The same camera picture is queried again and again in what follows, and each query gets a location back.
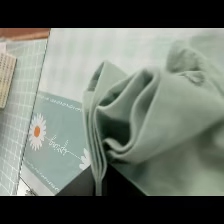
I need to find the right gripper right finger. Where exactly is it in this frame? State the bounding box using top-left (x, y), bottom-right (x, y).
top-left (101, 161), bottom-right (148, 197)

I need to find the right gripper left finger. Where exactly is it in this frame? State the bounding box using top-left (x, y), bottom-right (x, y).
top-left (55, 165), bottom-right (99, 197)

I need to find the pale green shirt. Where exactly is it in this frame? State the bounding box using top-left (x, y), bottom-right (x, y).
top-left (81, 33), bottom-right (224, 197)

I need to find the cream garment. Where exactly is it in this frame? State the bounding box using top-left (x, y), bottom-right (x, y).
top-left (0, 51), bottom-right (18, 110)

